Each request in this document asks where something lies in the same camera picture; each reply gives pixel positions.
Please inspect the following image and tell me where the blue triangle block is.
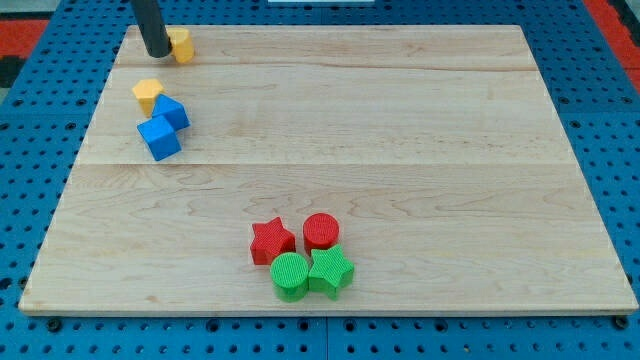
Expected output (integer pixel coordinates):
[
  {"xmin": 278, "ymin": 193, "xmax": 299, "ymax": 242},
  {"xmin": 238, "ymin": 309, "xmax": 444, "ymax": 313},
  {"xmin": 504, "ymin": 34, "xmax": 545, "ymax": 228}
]
[{"xmin": 151, "ymin": 94, "xmax": 190, "ymax": 131}]

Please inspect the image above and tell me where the yellow hexagon block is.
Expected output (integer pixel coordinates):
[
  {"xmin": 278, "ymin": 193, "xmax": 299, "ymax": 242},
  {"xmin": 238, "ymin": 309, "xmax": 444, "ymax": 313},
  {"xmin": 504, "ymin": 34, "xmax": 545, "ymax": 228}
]
[{"xmin": 167, "ymin": 27, "xmax": 195, "ymax": 64}]

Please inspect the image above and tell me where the red cylinder block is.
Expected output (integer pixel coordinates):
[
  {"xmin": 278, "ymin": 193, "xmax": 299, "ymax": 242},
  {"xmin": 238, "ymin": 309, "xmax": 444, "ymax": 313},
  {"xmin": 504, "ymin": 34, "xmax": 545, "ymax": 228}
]
[{"xmin": 303, "ymin": 213, "xmax": 340, "ymax": 255}]

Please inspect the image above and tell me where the red star block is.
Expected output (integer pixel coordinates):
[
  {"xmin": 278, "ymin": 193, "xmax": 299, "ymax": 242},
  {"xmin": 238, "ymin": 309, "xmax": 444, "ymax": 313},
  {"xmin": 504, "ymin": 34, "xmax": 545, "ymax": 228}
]
[{"xmin": 250, "ymin": 217, "xmax": 296, "ymax": 265}]

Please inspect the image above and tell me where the green star block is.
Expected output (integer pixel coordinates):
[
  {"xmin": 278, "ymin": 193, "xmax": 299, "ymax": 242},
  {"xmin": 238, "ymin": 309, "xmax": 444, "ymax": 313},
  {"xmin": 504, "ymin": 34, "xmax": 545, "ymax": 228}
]
[{"xmin": 308, "ymin": 244, "xmax": 355, "ymax": 301}]

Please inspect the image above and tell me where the green cylinder block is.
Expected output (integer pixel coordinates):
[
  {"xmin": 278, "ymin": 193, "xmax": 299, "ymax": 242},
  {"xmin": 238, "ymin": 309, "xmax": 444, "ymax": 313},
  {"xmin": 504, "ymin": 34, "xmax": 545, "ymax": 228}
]
[{"xmin": 270, "ymin": 252, "xmax": 309, "ymax": 302}]

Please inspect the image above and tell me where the light wooden board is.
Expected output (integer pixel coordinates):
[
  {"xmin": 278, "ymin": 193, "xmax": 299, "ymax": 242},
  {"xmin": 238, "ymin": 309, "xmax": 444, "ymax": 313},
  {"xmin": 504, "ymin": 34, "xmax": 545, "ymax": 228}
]
[{"xmin": 19, "ymin": 25, "xmax": 638, "ymax": 317}]

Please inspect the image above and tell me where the blue cube block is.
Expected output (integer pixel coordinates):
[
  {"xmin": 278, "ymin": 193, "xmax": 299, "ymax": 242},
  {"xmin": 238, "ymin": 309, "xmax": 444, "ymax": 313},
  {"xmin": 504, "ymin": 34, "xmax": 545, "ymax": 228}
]
[{"xmin": 137, "ymin": 116, "xmax": 182, "ymax": 161}]

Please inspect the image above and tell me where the yellow pentagon block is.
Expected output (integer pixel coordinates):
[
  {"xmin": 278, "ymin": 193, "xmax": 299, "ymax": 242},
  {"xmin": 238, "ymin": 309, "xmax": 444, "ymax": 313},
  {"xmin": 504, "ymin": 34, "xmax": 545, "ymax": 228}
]
[{"xmin": 132, "ymin": 78, "xmax": 164, "ymax": 117}]

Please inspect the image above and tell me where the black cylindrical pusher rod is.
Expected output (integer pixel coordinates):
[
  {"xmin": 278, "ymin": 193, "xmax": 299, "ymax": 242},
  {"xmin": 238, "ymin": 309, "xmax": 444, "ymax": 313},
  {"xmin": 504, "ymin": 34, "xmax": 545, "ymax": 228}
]
[{"xmin": 130, "ymin": 0, "xmax": 172, "ymax": 58}]

